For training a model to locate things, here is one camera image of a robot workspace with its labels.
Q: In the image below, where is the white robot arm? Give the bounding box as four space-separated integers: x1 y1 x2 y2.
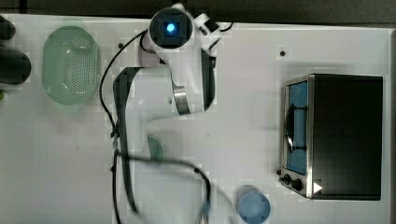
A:
113 4 221 224

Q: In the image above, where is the small green round lid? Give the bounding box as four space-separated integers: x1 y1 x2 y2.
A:
148 136 164 162

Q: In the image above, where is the blue cup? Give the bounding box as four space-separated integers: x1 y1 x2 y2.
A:
236 185 271 224

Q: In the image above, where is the silver toaster oven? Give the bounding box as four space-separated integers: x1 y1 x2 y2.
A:
276 74 383 201

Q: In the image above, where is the green perforated colander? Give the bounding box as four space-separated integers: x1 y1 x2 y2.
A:
42 26 99 105

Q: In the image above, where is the black cylindrical object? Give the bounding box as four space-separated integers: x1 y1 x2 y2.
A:
0 16 32 85

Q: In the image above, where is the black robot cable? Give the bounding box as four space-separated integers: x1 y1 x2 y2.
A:
98 21 234 224

